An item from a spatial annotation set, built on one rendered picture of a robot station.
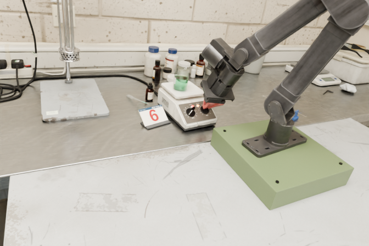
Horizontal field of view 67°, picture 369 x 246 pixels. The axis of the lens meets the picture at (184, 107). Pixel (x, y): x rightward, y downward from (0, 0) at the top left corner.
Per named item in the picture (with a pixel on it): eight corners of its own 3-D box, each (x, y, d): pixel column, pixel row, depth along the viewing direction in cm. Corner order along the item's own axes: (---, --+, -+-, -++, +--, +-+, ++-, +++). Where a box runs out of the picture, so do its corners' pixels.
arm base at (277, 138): (246, 118, 72) (266, 132, 67) (296, 107, 82) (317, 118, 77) (240, 143, 75) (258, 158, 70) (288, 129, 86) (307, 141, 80)
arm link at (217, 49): (194, 58, 79) (217, 24, 72) (210, 53, 86) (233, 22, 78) (222, 87, 77) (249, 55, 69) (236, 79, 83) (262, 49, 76)
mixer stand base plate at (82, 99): (110, 115, 91) (110, 112, 91) (42, 122, 82) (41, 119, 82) (94, 80, 115) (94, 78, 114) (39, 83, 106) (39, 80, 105)
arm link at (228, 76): (210, 73, 81) (221, 57, 76) (221, 67, 84) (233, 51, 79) (227, 90, 79) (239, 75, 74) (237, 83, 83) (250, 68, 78)
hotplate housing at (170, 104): (217, 125, 94) (221, 104, 91) (184, 132, 88) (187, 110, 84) (183, 98, 111) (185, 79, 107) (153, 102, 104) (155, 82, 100)
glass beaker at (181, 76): (181, 95, 92) (184, 72, 89) (168, 89, 95) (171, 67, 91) (191, 90, 97) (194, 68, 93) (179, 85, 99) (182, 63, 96)
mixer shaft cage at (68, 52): (82, 62, 92) (78, -21, 81) (59, 62, 89) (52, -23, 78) (79, 55, 97) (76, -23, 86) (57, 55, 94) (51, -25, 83)
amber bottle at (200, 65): (196, 73, 139) (199, 51, 134) (204, 75, 137) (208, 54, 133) (193, 75, 135) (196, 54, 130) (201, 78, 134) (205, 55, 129)
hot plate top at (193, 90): (206, 95, 96) (206, 93, 96) (176, 99, 90) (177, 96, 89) (188, 82, 105) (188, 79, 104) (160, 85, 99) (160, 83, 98)
